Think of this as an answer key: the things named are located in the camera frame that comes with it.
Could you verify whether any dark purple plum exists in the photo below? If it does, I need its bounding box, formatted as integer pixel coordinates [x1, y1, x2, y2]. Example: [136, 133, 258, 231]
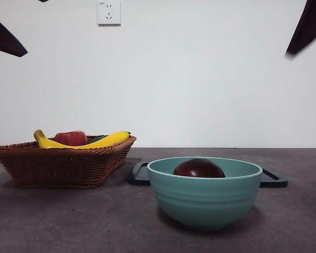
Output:
[173, 158, 226, 179]

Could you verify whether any teal ceramic bowl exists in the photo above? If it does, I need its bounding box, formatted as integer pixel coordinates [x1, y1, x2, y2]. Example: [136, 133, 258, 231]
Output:
[146, 156, 263, 231]

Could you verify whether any red apple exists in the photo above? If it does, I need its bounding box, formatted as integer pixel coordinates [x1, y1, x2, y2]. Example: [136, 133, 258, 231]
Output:
[54, 130, 88, 146]

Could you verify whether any green avocado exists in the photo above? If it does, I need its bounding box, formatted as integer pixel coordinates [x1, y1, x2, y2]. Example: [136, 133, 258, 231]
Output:
[88, 135, 108, 143]

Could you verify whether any brown wicker basket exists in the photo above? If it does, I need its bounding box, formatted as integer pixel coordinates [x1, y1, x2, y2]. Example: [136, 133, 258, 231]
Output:
[0, 135, 137, 189]

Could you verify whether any yellow banana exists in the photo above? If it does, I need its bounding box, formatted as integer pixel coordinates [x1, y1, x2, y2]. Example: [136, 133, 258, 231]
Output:
[33, 129, 132, 150]

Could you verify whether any dark rectangular tray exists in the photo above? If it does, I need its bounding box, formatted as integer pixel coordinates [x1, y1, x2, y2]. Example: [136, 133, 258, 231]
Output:
[128, 162, 289, 188]

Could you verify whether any white wall socket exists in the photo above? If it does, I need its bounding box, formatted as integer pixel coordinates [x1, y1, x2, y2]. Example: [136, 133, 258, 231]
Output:
[97, 1, 122, 26]

